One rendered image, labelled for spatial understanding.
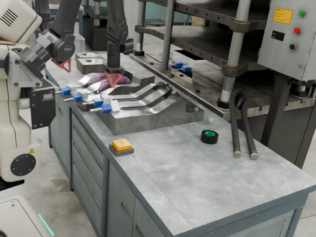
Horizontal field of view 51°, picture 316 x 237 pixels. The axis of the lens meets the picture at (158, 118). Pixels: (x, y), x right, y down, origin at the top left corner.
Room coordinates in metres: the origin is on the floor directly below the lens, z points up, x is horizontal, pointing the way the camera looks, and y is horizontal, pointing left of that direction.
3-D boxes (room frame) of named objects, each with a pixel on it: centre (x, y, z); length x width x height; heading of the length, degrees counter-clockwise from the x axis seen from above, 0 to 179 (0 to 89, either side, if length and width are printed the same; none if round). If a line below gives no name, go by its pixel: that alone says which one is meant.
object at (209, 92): (2.52, -0.39, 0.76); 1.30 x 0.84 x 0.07; 32
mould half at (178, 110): (1.55, 0.04, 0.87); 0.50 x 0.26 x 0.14; 122
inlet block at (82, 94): (1.56, 0.44, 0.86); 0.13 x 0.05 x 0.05; 139
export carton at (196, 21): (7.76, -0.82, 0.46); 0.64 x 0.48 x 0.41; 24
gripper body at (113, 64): (1.38, 0.22, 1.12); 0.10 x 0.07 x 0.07; 32
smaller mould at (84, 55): (2.41, 0.57, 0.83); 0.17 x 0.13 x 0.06; 122
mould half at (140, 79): (1.81, 0.31, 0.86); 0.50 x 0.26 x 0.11; 139
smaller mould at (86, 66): (2.22, 0.49, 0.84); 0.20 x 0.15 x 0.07; 122
